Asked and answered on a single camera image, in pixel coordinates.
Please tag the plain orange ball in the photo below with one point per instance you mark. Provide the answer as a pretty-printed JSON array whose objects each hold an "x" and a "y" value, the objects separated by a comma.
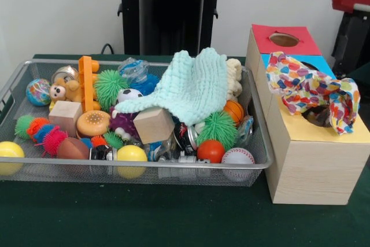
[{"x": 211, "y": 151}]

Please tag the small orange basketball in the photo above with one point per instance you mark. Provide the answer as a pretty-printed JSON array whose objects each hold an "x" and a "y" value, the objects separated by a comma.
[{"x": 234, "y": 111}]

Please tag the plain yellow ball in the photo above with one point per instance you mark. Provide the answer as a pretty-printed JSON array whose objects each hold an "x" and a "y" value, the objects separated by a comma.
[
  {"x": 10, "y": 151},
  {"x": 131, "y": 154}
]

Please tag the silver mesh bin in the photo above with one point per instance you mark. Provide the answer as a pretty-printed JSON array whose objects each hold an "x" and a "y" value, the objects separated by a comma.
[{"x": 173, "y": 176}]

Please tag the wooden box with three holes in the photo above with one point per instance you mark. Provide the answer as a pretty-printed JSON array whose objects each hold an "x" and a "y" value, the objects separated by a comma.
[{"x": 318, "y": 171}]

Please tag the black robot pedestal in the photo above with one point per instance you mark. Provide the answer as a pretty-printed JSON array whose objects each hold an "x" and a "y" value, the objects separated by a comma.
[{"x": 162, "y": 27}]

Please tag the dark green side table cloth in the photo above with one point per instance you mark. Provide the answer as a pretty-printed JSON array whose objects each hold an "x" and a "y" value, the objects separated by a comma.
[{"x": 362, "y": 75}]

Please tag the mint green knitted cloth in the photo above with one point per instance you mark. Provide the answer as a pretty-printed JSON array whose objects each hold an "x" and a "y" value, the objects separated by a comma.
[{"x": 188, "y": 90}]

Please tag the toy hamburger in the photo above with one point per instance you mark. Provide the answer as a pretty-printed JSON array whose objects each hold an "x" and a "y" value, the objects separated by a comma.
[{"x": 92, "y": 122}]

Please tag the green spiky rubber ball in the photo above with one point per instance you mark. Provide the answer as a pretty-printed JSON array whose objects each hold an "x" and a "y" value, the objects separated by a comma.
[{"x": 216, "y": 128}]

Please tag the small white baseball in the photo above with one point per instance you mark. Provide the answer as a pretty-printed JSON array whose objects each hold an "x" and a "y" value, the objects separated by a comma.
[{"x": 237, "y": 156}]

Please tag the plain wooden cube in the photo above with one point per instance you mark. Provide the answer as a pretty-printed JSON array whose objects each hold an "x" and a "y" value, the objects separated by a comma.
[
  {"x": 65, "y": 115},
  {"x": 153, "y": 127}
]

